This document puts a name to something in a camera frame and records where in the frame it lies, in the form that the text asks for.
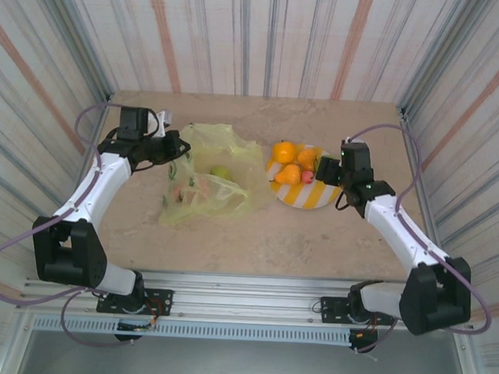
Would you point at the orange fruit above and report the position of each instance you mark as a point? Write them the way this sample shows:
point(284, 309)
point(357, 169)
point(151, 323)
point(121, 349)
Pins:
point(284, 152)

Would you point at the small pink peach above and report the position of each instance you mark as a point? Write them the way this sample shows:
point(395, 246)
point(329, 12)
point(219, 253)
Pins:
point(307, 177)

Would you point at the aluminium side rail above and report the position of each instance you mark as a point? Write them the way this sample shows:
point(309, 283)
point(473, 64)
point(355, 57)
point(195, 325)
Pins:
point(426, 206)
point(107, 100)

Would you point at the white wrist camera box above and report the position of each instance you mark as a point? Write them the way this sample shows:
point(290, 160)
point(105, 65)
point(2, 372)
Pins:
point(345, 140)
point(164, 120)

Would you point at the small orange pear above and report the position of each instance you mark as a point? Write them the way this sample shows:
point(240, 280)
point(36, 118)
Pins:
point(307, 158)

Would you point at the yellow white striped plate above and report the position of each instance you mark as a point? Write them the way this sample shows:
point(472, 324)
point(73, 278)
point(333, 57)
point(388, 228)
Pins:
point(308, 197)

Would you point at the pale green pear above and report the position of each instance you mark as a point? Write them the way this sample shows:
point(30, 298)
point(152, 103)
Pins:
point(220, 172)

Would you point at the yellow avocado print plastic bag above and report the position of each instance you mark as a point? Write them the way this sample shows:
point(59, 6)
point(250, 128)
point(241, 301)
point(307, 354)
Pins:
point(234, 160)

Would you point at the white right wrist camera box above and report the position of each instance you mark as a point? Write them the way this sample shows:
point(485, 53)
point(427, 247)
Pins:
point(345, 140)

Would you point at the black connector box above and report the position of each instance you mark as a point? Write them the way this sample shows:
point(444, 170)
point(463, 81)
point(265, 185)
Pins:
point(128, 334)
point(363, 340)

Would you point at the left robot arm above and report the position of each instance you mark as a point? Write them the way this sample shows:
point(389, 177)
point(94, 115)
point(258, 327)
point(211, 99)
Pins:
point(93, 186)

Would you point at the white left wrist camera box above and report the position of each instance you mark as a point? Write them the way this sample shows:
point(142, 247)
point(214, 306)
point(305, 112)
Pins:
point(164, 120)

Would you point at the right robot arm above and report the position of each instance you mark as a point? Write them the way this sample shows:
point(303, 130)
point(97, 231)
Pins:
point(399, 230)

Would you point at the large yellow orange pear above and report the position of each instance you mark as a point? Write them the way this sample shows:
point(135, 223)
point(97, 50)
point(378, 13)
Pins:
point(289, 173)

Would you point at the aluminium mounting rail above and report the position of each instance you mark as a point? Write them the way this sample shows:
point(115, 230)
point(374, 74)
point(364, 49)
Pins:
point(243, 292)

